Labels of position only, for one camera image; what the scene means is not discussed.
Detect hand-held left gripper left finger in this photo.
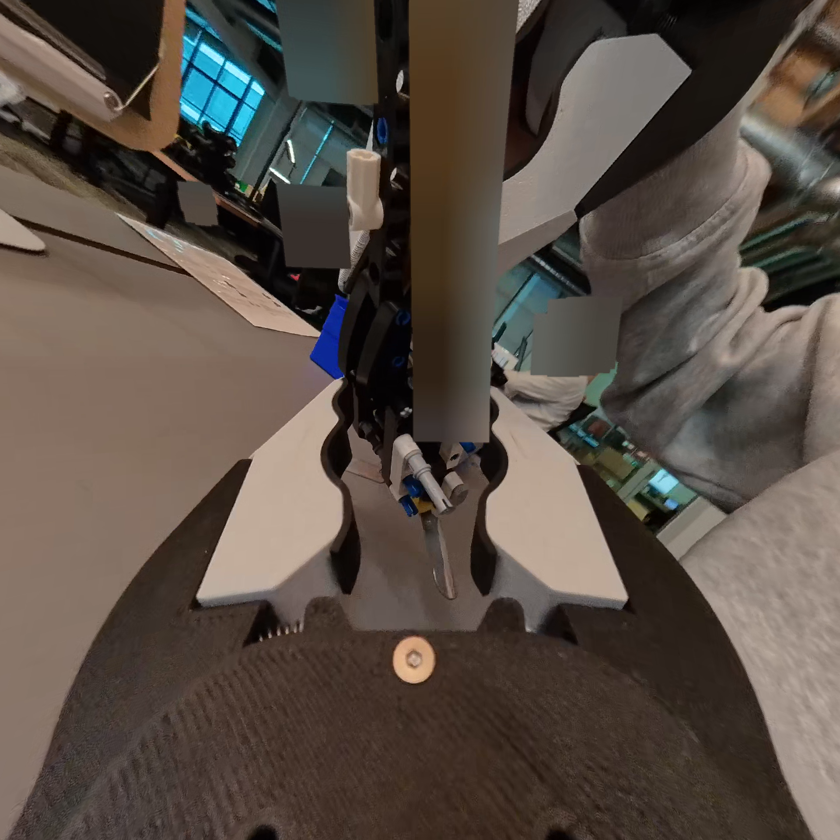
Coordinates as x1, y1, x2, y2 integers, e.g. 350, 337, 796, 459
196, 381, 362, 618

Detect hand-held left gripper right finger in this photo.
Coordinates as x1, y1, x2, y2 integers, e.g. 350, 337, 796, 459
470, 388, 631, 632

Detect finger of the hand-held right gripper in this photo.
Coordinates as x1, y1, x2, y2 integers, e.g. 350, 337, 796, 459
503, 33, 694, 248

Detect yellow white lego plane model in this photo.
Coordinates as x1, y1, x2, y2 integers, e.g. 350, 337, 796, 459
308, 147, 501, 601

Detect person's right forearm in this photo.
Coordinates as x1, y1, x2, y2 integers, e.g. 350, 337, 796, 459
577, 147, 840, 516

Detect printed paper sheet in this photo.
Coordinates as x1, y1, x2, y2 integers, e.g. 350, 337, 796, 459
120, 213, 320, 337

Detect white flat stand base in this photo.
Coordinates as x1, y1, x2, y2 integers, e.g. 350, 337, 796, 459
0, 209, 48, 255

